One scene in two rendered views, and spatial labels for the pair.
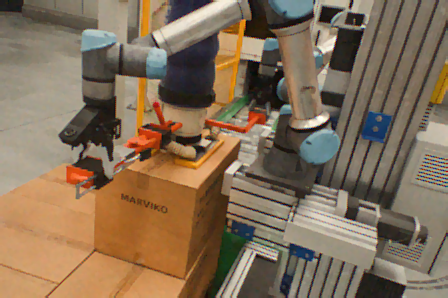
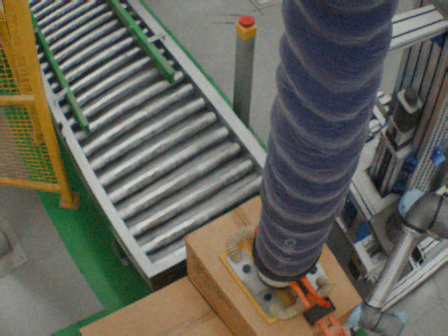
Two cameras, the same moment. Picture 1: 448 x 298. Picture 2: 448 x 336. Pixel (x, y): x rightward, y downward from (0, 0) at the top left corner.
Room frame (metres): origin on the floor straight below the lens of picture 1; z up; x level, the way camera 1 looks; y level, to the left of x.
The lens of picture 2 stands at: (0.98, 1.00, 3.41)
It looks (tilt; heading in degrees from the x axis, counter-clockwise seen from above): 62 degrees down; 312
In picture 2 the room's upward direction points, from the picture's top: 2 degrees clockwise
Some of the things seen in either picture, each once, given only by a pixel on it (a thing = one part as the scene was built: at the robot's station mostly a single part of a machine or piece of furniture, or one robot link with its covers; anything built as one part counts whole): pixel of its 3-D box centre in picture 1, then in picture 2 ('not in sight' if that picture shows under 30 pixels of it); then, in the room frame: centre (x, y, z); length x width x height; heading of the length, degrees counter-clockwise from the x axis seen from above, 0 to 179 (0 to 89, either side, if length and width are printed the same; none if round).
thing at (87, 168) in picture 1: (89, 171); not in sight; (0.84, 0.35, 1.07); 0.08 x 0.07 x 0.05; 166
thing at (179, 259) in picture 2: not in sight; (220, 237); (1.77, 0.12, 0.58); 0.70 x 0.03 x 0.06; 78
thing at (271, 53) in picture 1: (271, 52); not in sight; (1.63, -0.12, 1.38); 0.09 x 0.08 x 0.11; 127
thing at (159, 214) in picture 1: (175, 187); (274, 290); (1.42, 0.20, 0.75); 0.60 x 0.40 x 0.40; 166
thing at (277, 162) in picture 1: (287, 156); (403, 221); (1.16, -0.21, 1.09); 0.15 x 0.15 x 0.10
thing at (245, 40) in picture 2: not in sight; (242, 85); (2.23, -0.48, 0.50); 0.07 x 0.07 x 1.00; 78
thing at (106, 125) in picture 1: (99, 119); not in sight; (0.86, 0.33, 1.22); 0.09 x 0.08 x 0.12; 166
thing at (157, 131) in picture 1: (154, 135); (319, 311); (1.18, 0.26, 1.08); 0.10 x 0.08 x 0.06; 76
